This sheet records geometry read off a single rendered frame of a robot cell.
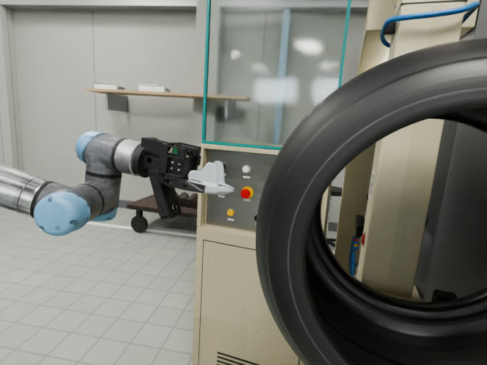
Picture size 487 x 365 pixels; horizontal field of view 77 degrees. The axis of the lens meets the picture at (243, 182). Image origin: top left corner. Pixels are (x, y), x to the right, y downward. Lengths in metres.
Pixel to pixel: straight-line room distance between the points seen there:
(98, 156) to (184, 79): 3.80
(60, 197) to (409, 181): 0.76
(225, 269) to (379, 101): 1.11
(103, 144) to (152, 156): 0.11
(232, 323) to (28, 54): 5.03
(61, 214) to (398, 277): 0.79
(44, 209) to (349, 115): 0.51
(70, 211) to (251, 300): 1.00
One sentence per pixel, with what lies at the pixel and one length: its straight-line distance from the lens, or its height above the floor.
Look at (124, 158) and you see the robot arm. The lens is 0.67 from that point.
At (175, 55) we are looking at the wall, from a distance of 4.55.
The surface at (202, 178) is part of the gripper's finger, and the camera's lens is 0.59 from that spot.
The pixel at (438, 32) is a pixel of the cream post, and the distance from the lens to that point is 0.88.
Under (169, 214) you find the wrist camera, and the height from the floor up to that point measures 1.17.
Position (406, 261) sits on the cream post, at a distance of 0.91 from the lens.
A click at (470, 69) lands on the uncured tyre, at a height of 1.44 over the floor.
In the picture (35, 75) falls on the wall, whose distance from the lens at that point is 5.67.
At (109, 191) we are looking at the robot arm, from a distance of 0.71.
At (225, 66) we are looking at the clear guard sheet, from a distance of 1.32.
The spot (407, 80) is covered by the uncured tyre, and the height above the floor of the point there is 1.43.
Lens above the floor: 1.36
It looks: 11 degrees down
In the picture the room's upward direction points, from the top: 4 degrees clockwise
